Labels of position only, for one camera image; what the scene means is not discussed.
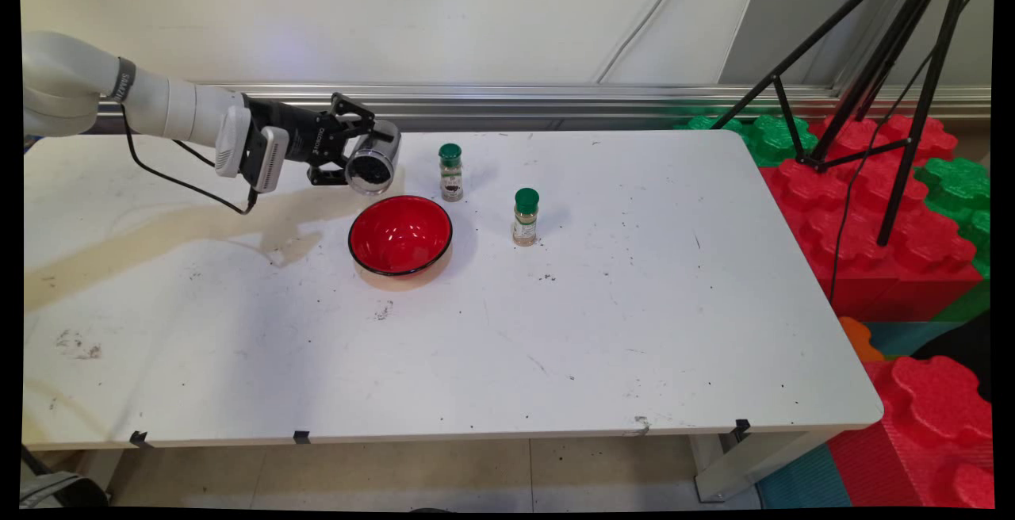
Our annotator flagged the clear jar of black seeds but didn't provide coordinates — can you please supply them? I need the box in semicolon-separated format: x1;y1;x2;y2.
344;120;403;196

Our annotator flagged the red bowl with black rim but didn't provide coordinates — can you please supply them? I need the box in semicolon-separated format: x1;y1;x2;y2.
347;194;454;277

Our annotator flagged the green foam building block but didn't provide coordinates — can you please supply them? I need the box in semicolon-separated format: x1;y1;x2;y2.
914;157;992;323
674;113;819;168

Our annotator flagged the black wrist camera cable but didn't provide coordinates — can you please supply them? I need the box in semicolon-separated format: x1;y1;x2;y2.
119;104;260;216

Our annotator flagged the teal foam mat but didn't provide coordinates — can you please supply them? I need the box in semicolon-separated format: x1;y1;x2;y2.
757;441;853;509
864;320;964;358

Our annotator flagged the grey strap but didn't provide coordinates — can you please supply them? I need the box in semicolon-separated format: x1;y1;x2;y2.
20;468;109;509

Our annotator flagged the red foam building block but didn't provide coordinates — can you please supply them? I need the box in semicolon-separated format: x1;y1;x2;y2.
760;113;984;323
827;355;994;509

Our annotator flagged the spice jar with beige powder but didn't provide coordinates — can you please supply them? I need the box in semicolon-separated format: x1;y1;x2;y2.
511;188;541;247

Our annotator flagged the orange foam piece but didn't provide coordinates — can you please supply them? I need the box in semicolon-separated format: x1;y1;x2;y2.
839;315;886;364

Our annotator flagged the thin black tripod cable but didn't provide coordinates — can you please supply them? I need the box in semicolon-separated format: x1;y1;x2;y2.
827;0;996;304

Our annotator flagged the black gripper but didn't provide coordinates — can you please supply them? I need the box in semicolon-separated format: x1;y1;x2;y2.
242;91;397;188

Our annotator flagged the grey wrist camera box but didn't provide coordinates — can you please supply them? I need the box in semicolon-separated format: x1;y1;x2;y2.
252;125;290;194

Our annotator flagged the spice jar with dark peppercorns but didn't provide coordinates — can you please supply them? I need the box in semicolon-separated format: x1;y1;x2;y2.
438;143;465;203

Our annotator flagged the thin dark gripper cable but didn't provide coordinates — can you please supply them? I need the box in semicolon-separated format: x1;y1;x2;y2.
169;136;219;168

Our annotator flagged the black tripod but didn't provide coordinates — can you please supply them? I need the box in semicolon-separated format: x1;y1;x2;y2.
710;0;976;247

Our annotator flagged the black strap around arm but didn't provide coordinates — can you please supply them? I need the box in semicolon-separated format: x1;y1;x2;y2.
110;56;138;105

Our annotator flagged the aluminium wall rail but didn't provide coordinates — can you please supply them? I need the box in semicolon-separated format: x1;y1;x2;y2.
95;82;992;134

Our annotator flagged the white table leg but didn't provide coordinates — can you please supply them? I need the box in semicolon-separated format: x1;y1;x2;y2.
688;425;841;503

